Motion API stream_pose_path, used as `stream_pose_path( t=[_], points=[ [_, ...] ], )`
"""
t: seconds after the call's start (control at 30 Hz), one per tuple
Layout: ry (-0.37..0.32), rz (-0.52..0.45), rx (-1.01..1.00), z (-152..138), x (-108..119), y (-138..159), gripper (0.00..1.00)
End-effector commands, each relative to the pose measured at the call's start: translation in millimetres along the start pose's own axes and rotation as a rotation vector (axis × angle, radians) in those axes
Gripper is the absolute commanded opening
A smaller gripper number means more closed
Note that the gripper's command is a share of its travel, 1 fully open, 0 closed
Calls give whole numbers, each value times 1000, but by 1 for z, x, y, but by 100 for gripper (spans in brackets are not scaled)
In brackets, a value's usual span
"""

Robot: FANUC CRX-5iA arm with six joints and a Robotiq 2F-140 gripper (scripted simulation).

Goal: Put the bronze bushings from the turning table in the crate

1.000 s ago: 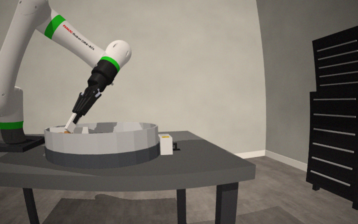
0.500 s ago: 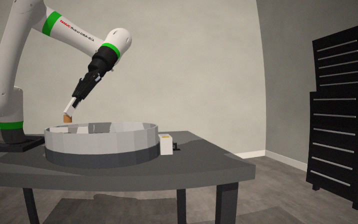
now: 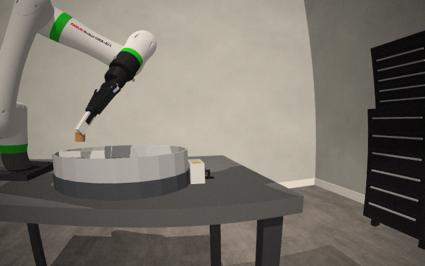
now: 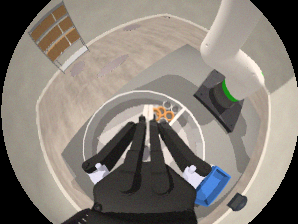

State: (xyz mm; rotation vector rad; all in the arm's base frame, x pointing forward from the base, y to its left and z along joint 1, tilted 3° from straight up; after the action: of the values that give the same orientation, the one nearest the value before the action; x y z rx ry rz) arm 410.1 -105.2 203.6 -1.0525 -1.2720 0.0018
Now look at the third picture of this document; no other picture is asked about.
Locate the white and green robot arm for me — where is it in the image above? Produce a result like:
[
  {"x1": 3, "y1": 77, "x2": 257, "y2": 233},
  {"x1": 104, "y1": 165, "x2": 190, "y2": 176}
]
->
[{"x1": 0, "y1": 0, "x2": 157, "y2": 170}]

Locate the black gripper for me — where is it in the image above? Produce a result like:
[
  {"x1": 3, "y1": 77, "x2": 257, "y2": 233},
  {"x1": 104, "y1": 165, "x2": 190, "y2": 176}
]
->
[{"x1": 75, "y1": 66, "x2": 128, "y2": 135}]

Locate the bronze cylinder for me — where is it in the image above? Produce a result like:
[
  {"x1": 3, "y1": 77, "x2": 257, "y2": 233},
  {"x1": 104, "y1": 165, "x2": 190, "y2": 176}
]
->
[{"x1": 75, "y1": 132, "x2": 85, "y2": 142}]

